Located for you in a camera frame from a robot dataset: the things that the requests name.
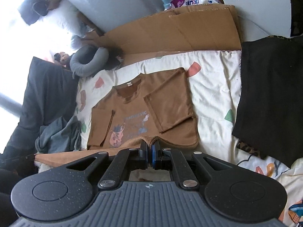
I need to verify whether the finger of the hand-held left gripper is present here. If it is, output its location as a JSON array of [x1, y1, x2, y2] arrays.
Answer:
[[0, 153, 36, 168]]

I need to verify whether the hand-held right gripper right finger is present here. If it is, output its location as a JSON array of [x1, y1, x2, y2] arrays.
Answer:
[[152, 141, 244, 190]]

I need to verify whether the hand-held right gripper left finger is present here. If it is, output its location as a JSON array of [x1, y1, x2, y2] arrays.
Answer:
[[55, 141, 149, 190]]

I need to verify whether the brown printed t-shirt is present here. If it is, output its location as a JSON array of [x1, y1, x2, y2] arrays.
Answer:
[[34, 67, 199, 182]]

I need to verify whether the white speckled fleece blanket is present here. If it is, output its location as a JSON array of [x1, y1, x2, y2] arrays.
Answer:
[[35, 162, 54, 173]]

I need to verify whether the blue-grey denim garment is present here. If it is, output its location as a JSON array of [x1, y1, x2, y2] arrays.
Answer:
[[35, 116, 82, 154]]

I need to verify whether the dark grey blanket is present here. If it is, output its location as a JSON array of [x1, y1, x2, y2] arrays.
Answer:
[[0, 57, 78, 156]]

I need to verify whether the cream bear print bed sheet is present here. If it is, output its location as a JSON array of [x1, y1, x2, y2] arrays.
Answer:
[[74, 50, 303, 227]]

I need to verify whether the leopard print cloth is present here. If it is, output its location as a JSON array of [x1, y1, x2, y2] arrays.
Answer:
[[235, 138, 263, 159]]

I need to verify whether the small black cloth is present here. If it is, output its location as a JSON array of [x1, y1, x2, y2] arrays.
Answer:
[[104, 47, 125, 70]]

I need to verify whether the grey neck pillow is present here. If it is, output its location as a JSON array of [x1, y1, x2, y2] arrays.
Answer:
[[69, 45, 109, 77]]

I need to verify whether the small teddy bear toy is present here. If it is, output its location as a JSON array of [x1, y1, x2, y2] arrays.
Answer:
[[54, 51, 71, 68]]

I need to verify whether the flattened cardboard sheet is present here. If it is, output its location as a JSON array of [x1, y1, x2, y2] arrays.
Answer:
[[82, 5, 242, 70]]

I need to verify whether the grey fluffy item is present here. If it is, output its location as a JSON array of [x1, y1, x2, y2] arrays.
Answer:
[[71, 35, 84, 50]]

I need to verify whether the black folded garment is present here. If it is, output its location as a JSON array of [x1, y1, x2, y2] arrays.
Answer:
[[231, 37, 303, 168]]

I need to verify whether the blue cartoon print blanket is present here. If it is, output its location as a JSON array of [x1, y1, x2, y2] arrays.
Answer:
[[277, 199, 303, 227]]

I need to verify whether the white pillow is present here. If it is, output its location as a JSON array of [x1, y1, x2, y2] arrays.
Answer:
[[51, 2, 100, 36]]

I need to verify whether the dark clothing pile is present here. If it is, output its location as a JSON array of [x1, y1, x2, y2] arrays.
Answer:
[[18, 0, 61, 25]]

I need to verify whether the grey plastic-wrapped mattress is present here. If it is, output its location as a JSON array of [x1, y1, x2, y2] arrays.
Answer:
[[48, 0, 180, 37]]

